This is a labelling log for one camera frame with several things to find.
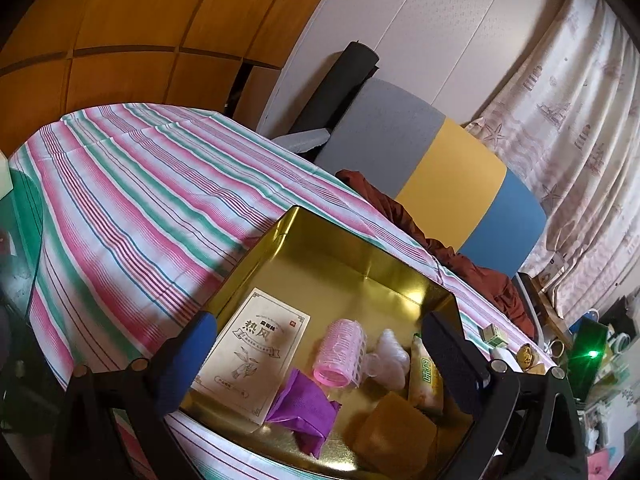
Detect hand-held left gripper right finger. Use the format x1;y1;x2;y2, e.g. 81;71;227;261
421;310;588;480

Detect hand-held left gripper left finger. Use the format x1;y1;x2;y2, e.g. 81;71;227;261
62;310;218;480

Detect yellow green snack packet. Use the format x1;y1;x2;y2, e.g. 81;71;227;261
407;334;446;413

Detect green white small box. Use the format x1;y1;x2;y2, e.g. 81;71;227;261
479;325;508;348

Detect white plastic pack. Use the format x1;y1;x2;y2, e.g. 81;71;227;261
367;328;412;391

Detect cream box with drawing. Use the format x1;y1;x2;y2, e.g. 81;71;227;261
192;287;311;428

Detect tan sponge block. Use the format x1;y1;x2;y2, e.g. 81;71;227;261
352;391;438;480

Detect pink hair roller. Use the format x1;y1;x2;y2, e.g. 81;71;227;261
312;318;368;388

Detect purple packet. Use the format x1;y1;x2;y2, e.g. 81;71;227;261
265;367;342;458

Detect gold metal tin box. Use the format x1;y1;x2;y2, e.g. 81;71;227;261
175;205;493;480

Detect wooden side table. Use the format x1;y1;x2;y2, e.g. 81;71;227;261
520;272;576;346

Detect dark red cloth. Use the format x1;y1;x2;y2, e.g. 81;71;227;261
335;169;536;336

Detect striped pink green tablecloth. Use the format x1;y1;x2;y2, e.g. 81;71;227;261
10;102;556;480

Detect grey yellow blue chair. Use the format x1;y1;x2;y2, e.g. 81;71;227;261
312;79;548;341

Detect patterned beige curtain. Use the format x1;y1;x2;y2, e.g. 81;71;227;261
462;0;640;321

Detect white chair armrest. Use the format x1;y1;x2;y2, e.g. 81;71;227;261
272;127;332;155

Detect black rolled mat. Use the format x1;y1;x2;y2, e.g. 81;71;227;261
295;40;381;136

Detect wooden panel cabinet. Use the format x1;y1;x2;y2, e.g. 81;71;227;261
0;0;351;161

